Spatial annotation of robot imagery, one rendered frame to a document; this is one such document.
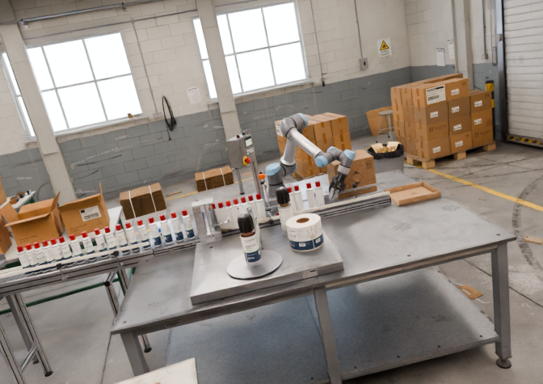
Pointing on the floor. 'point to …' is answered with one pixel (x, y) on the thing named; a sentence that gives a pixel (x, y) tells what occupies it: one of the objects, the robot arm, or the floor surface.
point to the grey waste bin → (389, 164)
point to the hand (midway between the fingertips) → (330, 198)
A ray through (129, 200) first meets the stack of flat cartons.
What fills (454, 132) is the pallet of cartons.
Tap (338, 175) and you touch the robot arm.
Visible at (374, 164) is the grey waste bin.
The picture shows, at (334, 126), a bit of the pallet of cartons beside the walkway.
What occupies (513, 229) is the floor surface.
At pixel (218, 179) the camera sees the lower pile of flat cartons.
